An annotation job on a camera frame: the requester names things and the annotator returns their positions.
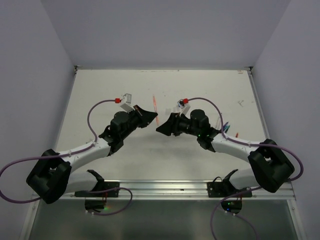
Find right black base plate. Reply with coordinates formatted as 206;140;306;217
206;181;247;198

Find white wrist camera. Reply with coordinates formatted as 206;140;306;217
120;93;134;113
175;98;191;116

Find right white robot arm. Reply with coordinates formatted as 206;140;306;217
156;109;295;197

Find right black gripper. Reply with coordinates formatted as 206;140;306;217
156;111;201;137

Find aluminium right side rail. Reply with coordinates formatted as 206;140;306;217
245;67;270;139

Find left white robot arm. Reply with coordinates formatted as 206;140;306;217
26;105;158;204

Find purple cable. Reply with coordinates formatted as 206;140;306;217
184;97;305;240
0;98;121;203

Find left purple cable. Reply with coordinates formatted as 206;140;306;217
0;98;121;203

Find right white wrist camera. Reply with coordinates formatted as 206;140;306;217
175;98;191;116

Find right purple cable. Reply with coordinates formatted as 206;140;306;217
184;97;305;240

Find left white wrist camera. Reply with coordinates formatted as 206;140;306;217
120;93;134;113

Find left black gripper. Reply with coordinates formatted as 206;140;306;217
120;104;157;140

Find aluminium rail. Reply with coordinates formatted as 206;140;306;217
245;67;270;139
58;178;295;200

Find aluminium front rail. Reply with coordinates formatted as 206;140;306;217
58;178;295;200

